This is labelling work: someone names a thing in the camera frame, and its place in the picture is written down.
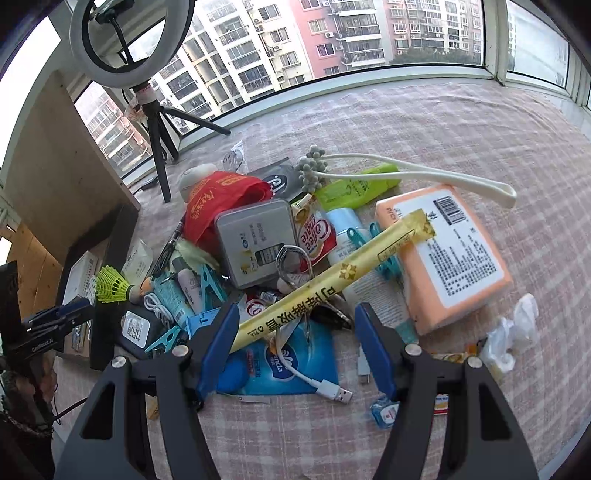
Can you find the green snack packet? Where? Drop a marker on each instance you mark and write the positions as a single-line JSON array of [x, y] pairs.
[[352, 194]]

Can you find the ring light on tripod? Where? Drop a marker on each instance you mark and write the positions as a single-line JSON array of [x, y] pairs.
[[136, 74]]

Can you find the black card holder white label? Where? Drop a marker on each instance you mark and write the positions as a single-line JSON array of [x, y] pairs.
[[136, 328]]

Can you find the silver metal tin box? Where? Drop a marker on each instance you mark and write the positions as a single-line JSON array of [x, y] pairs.
[[251, 237]]

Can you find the white round pouch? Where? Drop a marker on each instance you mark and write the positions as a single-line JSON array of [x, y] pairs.
[[192, 176]]

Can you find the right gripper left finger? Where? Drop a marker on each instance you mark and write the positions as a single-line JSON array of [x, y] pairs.
[[110, 437]]

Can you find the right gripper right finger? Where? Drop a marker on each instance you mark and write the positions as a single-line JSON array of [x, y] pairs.
[[483, 437]]

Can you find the yellow-green plastic shuttlecock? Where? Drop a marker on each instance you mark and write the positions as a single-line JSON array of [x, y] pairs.
[[112, 287]]

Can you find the white head massager stick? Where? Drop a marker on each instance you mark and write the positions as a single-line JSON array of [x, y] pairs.
[[312, 169]]

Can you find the black marker pen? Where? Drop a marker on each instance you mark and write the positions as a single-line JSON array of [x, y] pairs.
[[166, 252]]

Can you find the white cream tube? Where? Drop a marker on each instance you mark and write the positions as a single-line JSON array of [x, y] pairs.
[[188, 283]]

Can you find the orange tissue pack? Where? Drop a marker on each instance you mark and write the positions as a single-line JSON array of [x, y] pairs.
[[456, 272]]

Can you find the red fabric pouch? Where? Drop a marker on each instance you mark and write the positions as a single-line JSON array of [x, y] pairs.
[[213, 195]]

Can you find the teal sachet packet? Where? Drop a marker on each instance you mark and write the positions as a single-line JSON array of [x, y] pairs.
[[171, 296]]

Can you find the blue plastic clip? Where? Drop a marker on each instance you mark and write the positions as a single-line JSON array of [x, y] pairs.
[[212, 294]]

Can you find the crumpled white tissue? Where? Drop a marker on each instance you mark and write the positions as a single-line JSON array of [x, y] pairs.
[[510, 336]]

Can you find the wooden board backdrop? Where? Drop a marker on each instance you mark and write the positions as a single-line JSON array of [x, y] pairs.
[[58, 180]]

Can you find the blue wet tissue pack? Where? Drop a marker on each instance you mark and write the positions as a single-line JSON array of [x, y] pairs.
[[308, 359]]

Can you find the coffee mix sachet red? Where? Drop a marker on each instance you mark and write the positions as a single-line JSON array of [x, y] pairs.
[[315, 233]]

